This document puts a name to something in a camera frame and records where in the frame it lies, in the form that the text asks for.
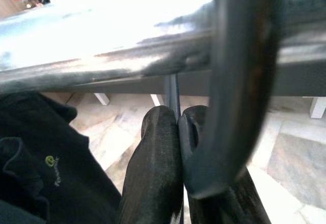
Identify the black tv cabinet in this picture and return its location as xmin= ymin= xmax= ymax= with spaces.
xmin=0 ymin=0 xmax=326 ymax=120

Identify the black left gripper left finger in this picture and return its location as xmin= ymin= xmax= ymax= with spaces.
xmin=118 ymin=105 xmax=184 ymax=224

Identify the metal clothes rack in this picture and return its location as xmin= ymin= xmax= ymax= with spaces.
xmin=0 ymin=27 xmax=326 ymax=95

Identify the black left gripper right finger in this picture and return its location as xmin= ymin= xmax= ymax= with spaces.
xmin=178 ymin=105 xmax=272 ymax=224

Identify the black shirt green print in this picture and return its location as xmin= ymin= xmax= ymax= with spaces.
xmin=0 ymin=91 xmax=122 ymax=224

